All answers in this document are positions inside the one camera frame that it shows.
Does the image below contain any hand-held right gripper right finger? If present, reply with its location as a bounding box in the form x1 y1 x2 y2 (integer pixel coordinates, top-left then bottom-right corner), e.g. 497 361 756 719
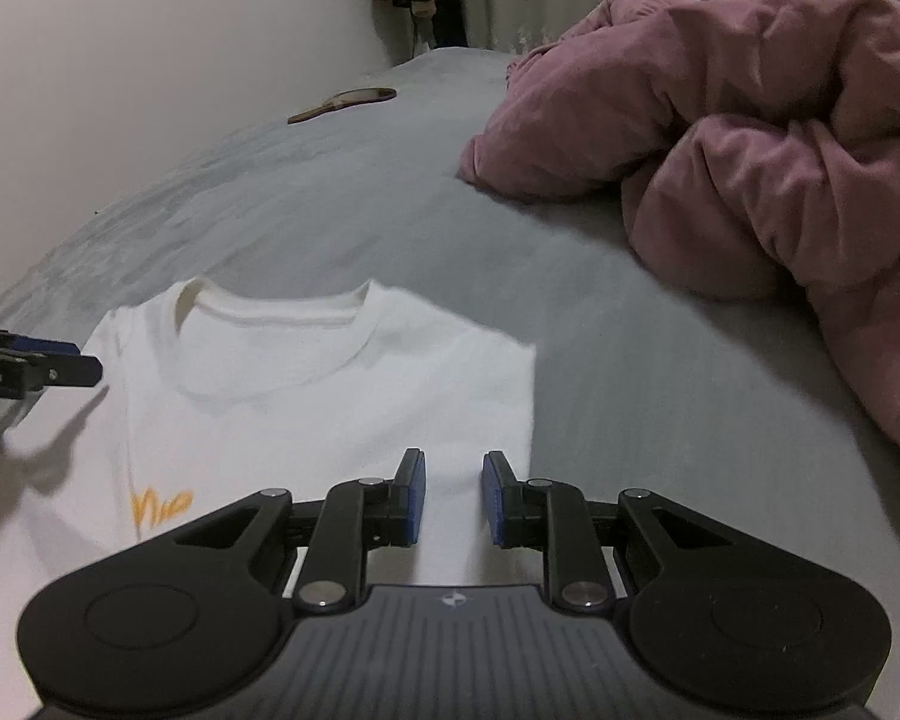
481 450 725 607

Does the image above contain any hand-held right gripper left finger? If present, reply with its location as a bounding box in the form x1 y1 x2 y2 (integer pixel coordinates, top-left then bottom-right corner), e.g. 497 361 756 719
169 448 428 610

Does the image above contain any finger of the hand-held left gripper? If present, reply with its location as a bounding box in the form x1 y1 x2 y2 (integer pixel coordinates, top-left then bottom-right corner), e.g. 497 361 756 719
0 354 104 400
0 326 82 359

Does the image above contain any white sweatshirt with orange print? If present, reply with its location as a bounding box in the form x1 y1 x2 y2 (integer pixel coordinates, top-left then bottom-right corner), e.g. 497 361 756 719
0 277 537 586

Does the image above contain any grey bed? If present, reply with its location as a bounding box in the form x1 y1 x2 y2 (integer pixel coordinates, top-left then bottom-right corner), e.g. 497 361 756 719
0 45 900 691

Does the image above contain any pink quilt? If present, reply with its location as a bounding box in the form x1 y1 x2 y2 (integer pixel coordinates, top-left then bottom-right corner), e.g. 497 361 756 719
457 0 900 466

